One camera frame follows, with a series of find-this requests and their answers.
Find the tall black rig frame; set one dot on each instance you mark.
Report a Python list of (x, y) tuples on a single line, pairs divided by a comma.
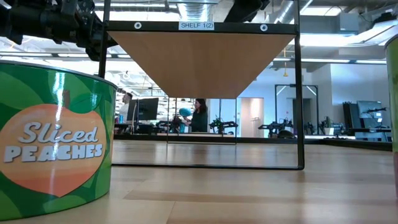
[(276, 109)]

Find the teal round object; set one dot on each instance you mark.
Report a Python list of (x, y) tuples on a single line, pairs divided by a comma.
[(185, 112)]

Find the grey monitor on arm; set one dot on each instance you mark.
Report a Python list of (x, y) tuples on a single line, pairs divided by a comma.
[(370, 109)]

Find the silver ventilation duct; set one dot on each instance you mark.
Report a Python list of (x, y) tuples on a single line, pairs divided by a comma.
[(194, 9)]

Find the white shelf label sticker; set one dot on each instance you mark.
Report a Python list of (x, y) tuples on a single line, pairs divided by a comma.
[(196, 25)]

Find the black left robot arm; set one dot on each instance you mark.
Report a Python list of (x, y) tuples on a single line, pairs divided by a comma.
[(37, 21)]

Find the person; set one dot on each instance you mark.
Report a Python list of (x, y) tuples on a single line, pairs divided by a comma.
[(199, 119), (126, 107)]

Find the dark computer monitor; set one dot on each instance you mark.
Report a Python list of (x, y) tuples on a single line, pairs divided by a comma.
[(146, 109)]

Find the background black robot arm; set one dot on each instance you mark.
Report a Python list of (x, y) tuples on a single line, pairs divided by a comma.
[(222, 124), (275, 127)]

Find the green sliced peaches can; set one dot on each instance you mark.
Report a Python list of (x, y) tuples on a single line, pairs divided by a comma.
[(56, 149)]

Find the wooden shelf with black frame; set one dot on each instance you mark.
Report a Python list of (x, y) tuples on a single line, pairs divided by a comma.
[(202, 62)]

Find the green and pink hearts can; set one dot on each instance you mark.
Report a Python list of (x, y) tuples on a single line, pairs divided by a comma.
[(393, 109)]

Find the yellow hanging fixture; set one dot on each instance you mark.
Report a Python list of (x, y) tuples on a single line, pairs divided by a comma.
[(285, 73)]

